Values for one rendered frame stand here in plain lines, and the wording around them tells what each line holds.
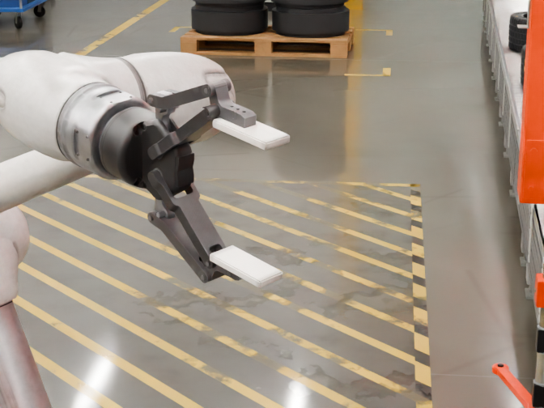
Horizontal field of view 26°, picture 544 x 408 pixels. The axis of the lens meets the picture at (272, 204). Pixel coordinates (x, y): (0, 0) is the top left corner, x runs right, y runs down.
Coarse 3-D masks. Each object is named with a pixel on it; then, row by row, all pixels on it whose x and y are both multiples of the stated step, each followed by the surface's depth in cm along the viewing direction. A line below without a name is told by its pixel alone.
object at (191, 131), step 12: (204, 108) 106; (216, 108) 105; (192, 120) 108; (204, 120) 107; (180, 132) 110; (192, 132) 108; (204, 132) 111; (156, 144) 112; (168, 144) 111; (180, 144) 111; (156, 156) 112
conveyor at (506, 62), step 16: (496, 0) 1125; (512, 0) 1123; (528, 0) 1128; (496, 16) 1016; (496, 32) 845; (496, 48) 817; (496, 64) 806; (512, 64) 795; (496, 80) 798; (512, 80) 740; (512, 96) 655; (512, 112) 596; (512, 128) 586; (512, 144) 580; (512, 160) 575; (512, 176) 569; (512, 192) 589
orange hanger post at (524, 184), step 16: (528, 16) 384; (528, 32) 387; (528, 48) 383; (528, 64) 381; (528, 80) 382; (528, 96) 383; (528, 112) 385; (528, 128) 386; (528, 144) 387; (528, 160) 389; (528, 176) 390; (528, 192) 392
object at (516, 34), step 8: (512, 16) 844; (520, 16) 843; (512, 24) 843; (520, 24) 832; (512, 32) 842; (520, 32) 834; (512, 40) 843; (520, 40) 834; (512, 48) 844; (520, 48) 835
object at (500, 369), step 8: (536, 280) 330; (536, 288) 329; (536, 296) 328; (536, 304) 329; (496, 368) 373; (504, 368) 372; (504, 376) 366; (512, 376) 366; (512, 384) 360; (520, 384) 360; (512, 392) 359; (520, 392) 354; (528, 392) 355; (520, 400) 352; (528, 400) 349
